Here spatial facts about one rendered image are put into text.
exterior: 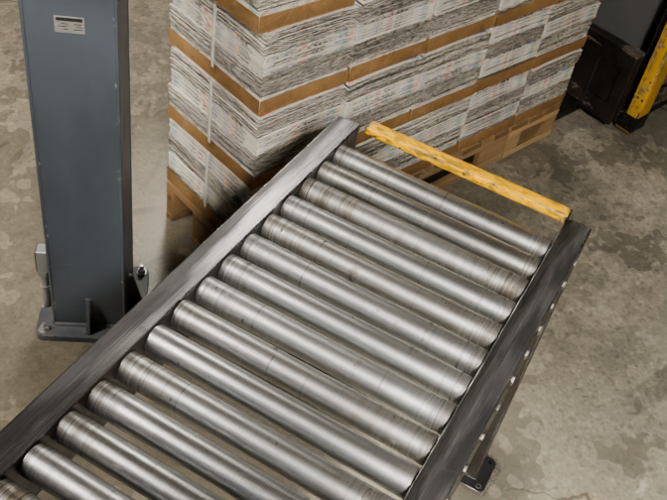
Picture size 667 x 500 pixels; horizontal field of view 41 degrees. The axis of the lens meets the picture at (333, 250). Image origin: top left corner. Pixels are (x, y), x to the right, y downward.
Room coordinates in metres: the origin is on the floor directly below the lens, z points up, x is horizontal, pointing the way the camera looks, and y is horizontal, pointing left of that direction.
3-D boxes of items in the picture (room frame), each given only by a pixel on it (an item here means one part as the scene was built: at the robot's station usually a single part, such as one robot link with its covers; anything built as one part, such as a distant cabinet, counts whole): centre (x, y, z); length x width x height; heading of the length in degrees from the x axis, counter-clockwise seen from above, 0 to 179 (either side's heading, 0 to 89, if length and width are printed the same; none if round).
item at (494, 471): (1.29, -0.44, 0.01); 0.14 x 0.13 x 0.01; 68
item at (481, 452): (1.29, -0.43, 0.34); 0.06 x 0.06 x 0.68; 68
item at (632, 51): (3.10, -0.70, 0.20); 0.62 x 0.05 x 0.30; 49
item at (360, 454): (0.78, 0.04, 0.77); 0.47 x 0.05 x 0.05; 68
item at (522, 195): (1.40, -0.22, 0.81); 0.43 x 0.03 x 0.02; 68
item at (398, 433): (0.84, 0.01, 0.77); 0.47 x 0.05 x 0.05; 68
